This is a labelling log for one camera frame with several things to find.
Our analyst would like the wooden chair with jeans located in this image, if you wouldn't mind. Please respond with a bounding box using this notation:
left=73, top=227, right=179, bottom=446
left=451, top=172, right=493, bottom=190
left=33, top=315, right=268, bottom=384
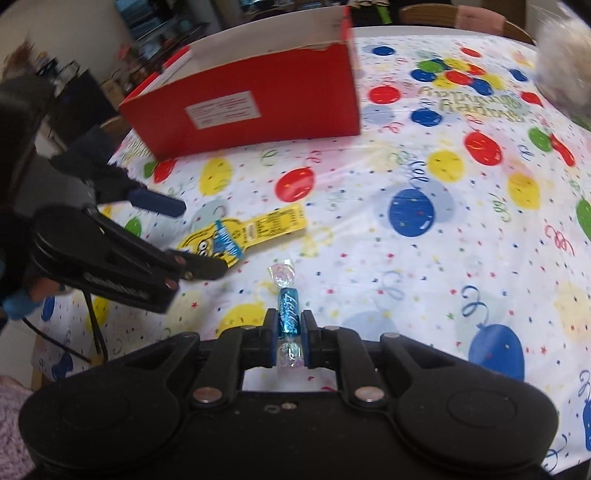
left=66, top=116, right=131, bottom=163

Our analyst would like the yellow minion snack packet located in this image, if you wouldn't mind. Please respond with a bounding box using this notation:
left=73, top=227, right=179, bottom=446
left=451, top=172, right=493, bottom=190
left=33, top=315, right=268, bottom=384
left=178, top=204, right=308, bottom=267

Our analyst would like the clear plastic bag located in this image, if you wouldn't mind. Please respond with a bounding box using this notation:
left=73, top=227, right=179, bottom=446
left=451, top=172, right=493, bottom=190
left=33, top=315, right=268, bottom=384
left=536, top=1, right=590, bottom=130

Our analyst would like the left hand blue glove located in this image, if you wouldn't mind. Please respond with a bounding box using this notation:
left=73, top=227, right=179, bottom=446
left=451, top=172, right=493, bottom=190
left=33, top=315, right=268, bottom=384
left=1, top=278, right=63, bottom=320

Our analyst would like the wooden chair with pink cloth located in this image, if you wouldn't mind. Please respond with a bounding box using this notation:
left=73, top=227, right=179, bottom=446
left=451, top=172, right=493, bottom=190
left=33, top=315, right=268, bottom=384
left=399, top=3, right=535, bottom=45

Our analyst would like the blue candy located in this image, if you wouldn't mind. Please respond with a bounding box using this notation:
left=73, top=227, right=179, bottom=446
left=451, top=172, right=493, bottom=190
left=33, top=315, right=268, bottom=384
left=269, top=260, right=304, bottom=368

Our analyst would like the red cardboard box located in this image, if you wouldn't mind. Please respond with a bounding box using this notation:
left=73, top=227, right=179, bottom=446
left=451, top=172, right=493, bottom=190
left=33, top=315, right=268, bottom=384
left=119, top=6, right=361, bottom=160

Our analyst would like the balloon birthday tablecloth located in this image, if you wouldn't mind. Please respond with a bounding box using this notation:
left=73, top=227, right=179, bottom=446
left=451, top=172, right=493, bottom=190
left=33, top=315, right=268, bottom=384
left=34, top=32, right=590, bottom=474

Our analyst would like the pink cloth on chair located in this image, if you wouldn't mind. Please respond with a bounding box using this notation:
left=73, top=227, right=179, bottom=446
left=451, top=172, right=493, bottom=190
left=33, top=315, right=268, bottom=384
left=455, top=5, right=506, bottom=36

